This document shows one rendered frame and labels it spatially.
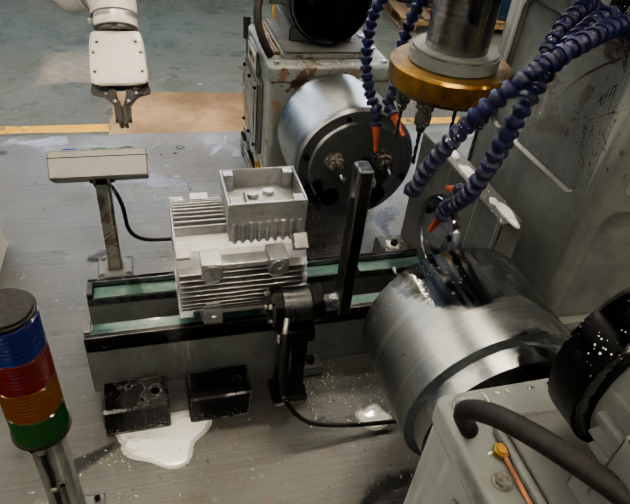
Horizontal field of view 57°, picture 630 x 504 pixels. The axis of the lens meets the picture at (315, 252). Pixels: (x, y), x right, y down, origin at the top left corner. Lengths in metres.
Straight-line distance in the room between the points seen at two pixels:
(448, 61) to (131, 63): 0.59
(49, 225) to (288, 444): 0.77
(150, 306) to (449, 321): 0.56
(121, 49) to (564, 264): 0.85
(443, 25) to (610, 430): 0.56
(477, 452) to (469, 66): 0.50
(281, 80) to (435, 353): 0.78
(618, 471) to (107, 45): 1.02
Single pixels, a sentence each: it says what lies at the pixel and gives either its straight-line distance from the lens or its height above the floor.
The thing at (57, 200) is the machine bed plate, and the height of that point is 0.80.
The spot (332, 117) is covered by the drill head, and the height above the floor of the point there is 1.15.
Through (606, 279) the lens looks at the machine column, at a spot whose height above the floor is 1.02.
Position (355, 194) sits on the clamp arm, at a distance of 0.77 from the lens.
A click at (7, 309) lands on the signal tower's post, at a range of 0.62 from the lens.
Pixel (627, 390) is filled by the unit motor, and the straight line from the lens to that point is 0.49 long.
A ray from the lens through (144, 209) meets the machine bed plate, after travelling 1.46.
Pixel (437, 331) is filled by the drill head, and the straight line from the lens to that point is 0.72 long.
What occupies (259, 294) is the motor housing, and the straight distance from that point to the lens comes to 0.92.
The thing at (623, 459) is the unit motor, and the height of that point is 1.30.
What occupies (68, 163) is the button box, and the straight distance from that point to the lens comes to 1.13.
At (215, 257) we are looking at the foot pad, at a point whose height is 1.08.
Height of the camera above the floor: 1.62
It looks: 38 degrees down
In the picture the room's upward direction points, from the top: 7 degrees clockwise
